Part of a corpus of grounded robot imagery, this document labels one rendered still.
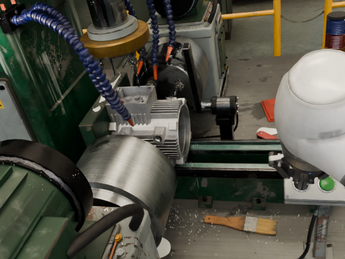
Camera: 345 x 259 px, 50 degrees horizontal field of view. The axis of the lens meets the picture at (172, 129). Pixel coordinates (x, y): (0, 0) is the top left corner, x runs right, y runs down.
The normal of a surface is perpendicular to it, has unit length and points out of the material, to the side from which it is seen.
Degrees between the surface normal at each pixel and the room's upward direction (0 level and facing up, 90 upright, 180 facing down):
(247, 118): 0
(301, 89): 45
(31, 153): 23
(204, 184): 90
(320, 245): 90
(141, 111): 90
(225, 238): 0
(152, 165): 51
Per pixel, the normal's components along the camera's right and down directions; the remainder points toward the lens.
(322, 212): -0.22, 0.59
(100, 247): -0.17, -0.81
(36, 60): 0.96, -0.01
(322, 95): -0.38, -0.21
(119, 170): 0.18, -0.76
